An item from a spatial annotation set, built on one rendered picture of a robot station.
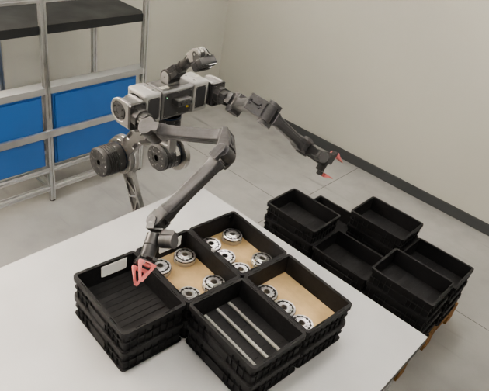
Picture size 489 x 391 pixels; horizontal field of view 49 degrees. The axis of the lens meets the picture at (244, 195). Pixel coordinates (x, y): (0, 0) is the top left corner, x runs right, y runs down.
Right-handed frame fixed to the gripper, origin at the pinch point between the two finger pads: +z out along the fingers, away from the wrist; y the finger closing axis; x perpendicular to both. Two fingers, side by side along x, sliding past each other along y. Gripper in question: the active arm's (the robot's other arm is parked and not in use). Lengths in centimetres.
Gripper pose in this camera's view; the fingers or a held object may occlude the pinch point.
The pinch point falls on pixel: (138, 281)
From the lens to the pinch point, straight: 205.4
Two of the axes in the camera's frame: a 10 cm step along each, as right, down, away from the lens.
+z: -2.1, 8.5, -4.9
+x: -8.6, -4.0, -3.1
